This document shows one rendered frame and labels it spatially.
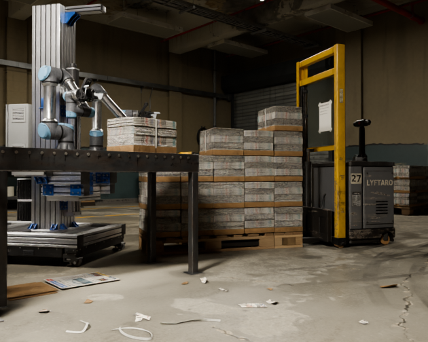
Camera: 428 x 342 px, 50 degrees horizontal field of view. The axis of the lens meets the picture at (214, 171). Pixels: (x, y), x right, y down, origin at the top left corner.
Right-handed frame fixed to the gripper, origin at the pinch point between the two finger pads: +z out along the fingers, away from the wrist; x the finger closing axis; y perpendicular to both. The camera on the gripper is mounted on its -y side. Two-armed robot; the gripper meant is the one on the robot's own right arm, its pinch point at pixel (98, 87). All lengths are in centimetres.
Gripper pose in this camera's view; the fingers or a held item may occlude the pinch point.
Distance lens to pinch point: 320.4
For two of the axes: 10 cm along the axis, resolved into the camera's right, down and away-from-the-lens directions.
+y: -0.9, 9.9, -1.2
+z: 7.8, 0.0, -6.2
